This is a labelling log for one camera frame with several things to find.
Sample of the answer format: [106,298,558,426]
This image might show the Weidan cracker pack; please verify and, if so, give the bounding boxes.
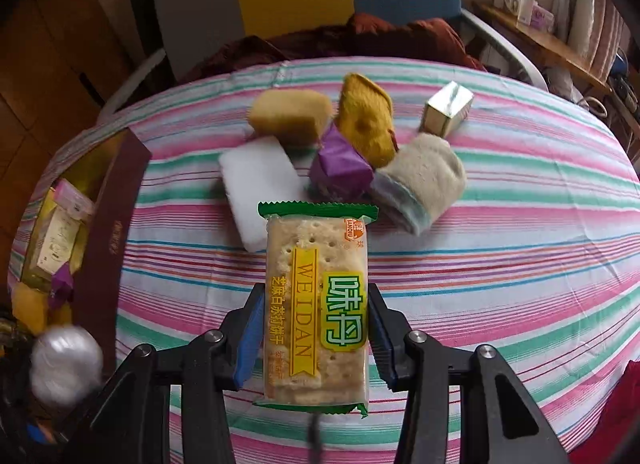
[258,201,378,415]

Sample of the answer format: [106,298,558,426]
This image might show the purple snack wrapper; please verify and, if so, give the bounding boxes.
[49,262,74,309]

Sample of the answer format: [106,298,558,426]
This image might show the yellow sponge block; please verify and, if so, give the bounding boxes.
[11,282,72,336]

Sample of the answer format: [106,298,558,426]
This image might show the red cloth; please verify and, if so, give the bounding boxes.
[568,361,639,464]

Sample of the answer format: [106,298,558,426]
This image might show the silver foil ball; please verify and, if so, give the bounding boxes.
[29,325,103,409]

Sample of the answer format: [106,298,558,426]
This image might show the striped bed sheet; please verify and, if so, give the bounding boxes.
[6,58,639,449]

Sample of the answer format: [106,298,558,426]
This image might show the gold metal tin box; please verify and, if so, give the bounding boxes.
[17,128,152,374]

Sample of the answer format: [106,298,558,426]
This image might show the cream cardboard box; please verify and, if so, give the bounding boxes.
[32,206,81,279]

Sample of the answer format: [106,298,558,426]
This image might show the white foam block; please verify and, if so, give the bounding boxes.
[219,137,307,253]

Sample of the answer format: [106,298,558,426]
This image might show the purple candy wrapper on bed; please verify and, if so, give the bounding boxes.
[309,124,374,202]

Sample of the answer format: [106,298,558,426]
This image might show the yellow sponge piece far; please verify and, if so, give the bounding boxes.
[247,89,333,148]

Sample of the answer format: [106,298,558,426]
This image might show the orange-yellow scrub sponge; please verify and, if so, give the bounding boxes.
[334,73,398,169]

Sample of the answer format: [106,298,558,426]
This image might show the small gold foil box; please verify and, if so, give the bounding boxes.
[420,82,474,139]

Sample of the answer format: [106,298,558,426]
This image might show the dark red blanket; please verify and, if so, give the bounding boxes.
[180,13,485,84]

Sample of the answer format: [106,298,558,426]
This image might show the wooden wardrobe panels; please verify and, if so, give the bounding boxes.
[0,0,137,236]

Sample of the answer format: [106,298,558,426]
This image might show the wooden side shelf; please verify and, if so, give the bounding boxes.
[472,2,612,96]

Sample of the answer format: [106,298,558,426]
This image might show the black rolled mat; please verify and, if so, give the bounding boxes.
[129,0,176,94]

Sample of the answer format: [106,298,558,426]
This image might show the floral pink curtain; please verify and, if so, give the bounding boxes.
[552,0,626,82]

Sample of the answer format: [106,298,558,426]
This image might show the white boxes on shelf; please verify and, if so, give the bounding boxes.
[494,0,554,34]

